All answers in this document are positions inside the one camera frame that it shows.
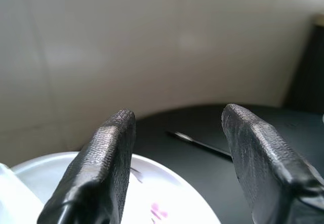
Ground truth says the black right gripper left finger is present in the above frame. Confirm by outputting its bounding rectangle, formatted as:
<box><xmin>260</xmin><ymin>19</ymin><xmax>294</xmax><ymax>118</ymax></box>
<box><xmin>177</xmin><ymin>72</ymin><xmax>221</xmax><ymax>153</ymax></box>
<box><xmin>36</xmin><ymin>109</ymin><xmax>137</xmax><ymax>224</ymax></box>

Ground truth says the small plain white bowl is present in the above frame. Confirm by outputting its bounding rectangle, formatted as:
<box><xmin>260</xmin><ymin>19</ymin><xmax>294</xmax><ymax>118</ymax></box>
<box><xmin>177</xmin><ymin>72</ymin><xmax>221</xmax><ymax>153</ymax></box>
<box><xmin>0</xmin><ymin>163</ymin><xmax>45</xmax><ymax>224</ymax></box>

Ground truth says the black round table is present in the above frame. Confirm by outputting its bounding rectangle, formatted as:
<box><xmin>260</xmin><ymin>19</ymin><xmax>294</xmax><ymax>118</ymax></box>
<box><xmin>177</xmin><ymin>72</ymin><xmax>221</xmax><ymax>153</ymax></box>
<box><xmin>131</xmin><ymin>104</ymin><xmax>324</xmax><ymax>224</ymax></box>

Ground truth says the white floral plate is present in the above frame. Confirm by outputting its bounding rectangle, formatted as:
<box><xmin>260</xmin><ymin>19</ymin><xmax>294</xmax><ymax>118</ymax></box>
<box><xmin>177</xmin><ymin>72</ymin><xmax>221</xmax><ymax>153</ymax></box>
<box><xmin>10</xmin><ymin>151</ymin><xmax>222</xmax><ymax>224</ymax></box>

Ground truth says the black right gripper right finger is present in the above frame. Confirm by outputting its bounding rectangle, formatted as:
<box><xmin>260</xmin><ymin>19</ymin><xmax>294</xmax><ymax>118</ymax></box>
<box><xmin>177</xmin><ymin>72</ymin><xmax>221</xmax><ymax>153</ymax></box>
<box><xmin>221</xmin><ymin>103</ymin><xmax>324</xmax><ymax>224</ymax></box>

